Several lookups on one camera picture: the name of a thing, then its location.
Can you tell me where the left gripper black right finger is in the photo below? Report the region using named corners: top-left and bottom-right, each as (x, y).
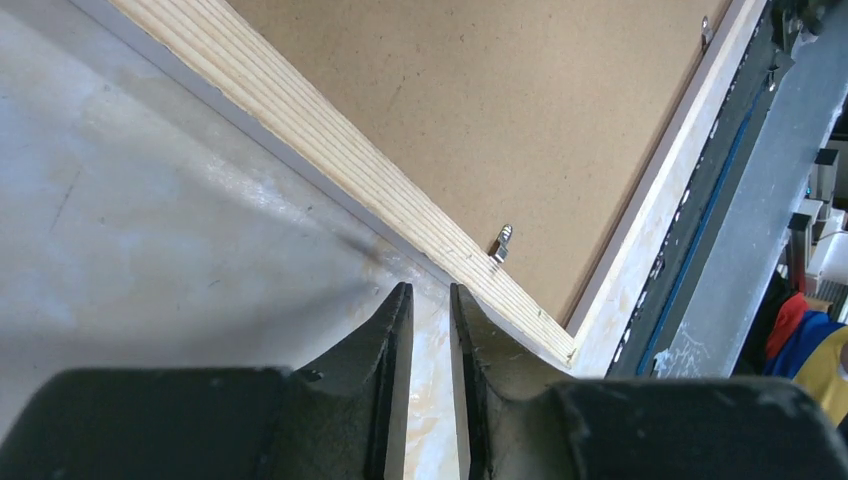
top-left (450, 284), bottom-right (847, 479)

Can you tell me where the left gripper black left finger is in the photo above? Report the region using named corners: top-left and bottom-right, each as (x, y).
top-left (1, 282), bottom-right (413, 479)

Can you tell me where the wooden picture frame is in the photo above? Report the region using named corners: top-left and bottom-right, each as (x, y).
top-left (80, 1), bottom-right (766, 378)

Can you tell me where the brown frame backing board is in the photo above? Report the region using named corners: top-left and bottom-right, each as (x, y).
top-left (234, 0), bottom-right (727, 324)

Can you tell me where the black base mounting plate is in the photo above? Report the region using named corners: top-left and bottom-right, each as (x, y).
top-left (607, 1), bottom-right (835, 378)

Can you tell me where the silver frame retaining clip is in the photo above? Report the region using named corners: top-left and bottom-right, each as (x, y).
top-left (490, 224), bottom-right (513, 264)

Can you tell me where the aluminium front rail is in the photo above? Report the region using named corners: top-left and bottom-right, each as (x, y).
top-left (656, 25), bottom-right (847, 378)

